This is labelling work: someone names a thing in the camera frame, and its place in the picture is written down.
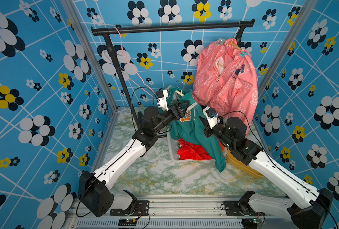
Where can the wooden hanger of pink jacket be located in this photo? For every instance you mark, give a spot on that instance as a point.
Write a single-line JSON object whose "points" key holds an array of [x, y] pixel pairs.
{"points": [[222, 41]]}

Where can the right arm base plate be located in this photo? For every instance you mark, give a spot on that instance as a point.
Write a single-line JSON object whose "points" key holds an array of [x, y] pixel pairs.
{"points": [[234, 208]]}

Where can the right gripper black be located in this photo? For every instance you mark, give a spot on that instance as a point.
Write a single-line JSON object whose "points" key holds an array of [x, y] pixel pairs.
{"points": [[208, 130]]}

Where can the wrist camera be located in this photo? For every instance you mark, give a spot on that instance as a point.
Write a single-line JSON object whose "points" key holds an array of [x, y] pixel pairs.
{"points": [[162, 96], [211, 116]]}

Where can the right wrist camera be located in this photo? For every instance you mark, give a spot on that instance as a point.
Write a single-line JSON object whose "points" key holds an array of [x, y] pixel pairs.
{"points": [[211, 116]]}

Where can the wooden hanger of green jacket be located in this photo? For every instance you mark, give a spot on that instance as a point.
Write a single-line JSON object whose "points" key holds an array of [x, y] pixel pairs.
{"points": [[181, 91]]}

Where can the green circuit board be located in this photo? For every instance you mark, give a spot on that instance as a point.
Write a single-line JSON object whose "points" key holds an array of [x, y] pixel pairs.
{"points": [[127, 222]]}

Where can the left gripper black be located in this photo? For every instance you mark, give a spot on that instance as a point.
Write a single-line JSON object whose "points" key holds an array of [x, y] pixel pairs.
{"points": [[179, 114]]}

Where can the green letter jacket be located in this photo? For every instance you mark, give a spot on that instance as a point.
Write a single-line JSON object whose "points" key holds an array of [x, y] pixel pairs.
{"points": [[191, 129]]}

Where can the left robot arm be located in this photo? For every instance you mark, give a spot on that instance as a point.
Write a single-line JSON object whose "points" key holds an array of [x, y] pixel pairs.
{"points": [[95, 188]]}

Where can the white clothespin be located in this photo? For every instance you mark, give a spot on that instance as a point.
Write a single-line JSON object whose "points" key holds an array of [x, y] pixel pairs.
{"points": [[191, 106]]}

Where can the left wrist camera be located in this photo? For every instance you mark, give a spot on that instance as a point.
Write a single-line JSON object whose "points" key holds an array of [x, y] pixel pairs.
{"points": [[162, 96]]}

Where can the white plastic basket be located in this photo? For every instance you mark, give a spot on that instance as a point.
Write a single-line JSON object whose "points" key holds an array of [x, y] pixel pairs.
{"points": [[173, 148]]}

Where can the yellow plastic tub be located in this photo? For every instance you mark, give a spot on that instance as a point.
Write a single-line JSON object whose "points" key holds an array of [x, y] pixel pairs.
{"points": [[250, 171]]}

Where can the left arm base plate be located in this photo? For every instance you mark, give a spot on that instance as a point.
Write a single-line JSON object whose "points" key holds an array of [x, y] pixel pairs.
{"points": [[140, 207]]}

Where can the pink printed jacket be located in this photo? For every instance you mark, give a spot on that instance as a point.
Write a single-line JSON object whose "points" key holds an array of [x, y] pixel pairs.
{"points": [[232, 91]]}

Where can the red white rainbow jacket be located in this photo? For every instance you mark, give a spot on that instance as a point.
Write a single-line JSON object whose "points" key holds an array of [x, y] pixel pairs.
{"points": [[191, 151]]}

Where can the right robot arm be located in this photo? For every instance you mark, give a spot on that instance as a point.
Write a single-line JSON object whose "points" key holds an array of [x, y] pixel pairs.
{"points": [[304, 205]]}

